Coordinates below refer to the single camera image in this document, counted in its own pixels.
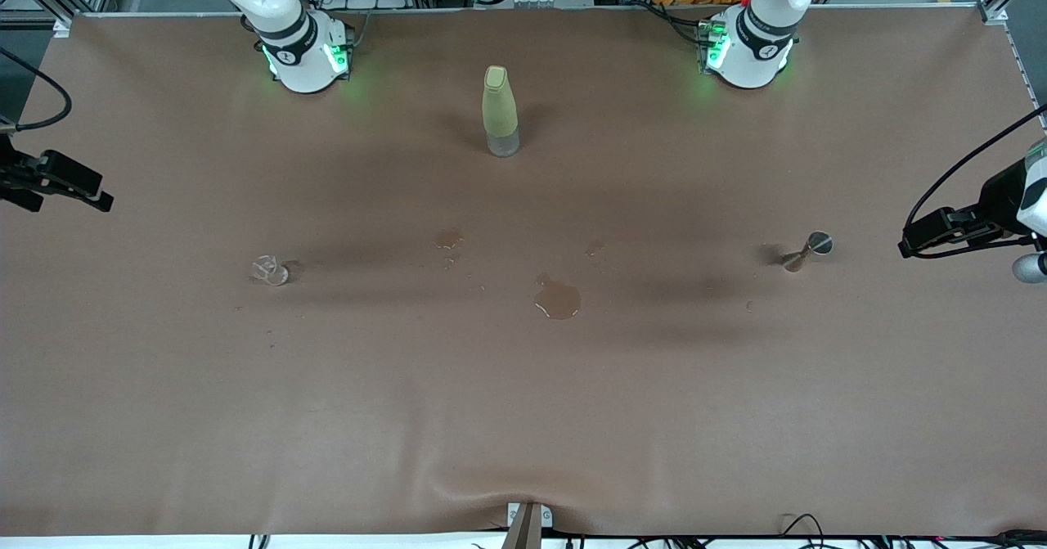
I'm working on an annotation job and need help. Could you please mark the green-sleeved glass shaker bottle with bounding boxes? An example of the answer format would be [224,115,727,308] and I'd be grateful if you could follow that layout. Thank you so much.
[481,65,522,159]

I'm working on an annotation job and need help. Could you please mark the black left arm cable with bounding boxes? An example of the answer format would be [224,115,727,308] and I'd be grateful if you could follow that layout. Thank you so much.
[904,106,1047,231]

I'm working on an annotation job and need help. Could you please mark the large spilled liquid puddle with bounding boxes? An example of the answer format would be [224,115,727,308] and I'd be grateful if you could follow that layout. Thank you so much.
[534,273,582,321]

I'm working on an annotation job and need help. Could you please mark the steel double-cone jigger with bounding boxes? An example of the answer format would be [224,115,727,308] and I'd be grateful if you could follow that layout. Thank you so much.
[780,231,834,274]

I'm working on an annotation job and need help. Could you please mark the clear glass measuring beaker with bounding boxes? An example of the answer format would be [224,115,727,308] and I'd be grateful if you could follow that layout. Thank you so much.
[250,254,291,287]

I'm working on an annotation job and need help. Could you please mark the brown table mat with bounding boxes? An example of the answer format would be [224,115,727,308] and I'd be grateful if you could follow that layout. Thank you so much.
[0,5,1047,538]

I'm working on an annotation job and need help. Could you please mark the black cable loop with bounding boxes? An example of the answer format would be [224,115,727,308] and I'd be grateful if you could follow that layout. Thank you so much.
[777,514,827,549]

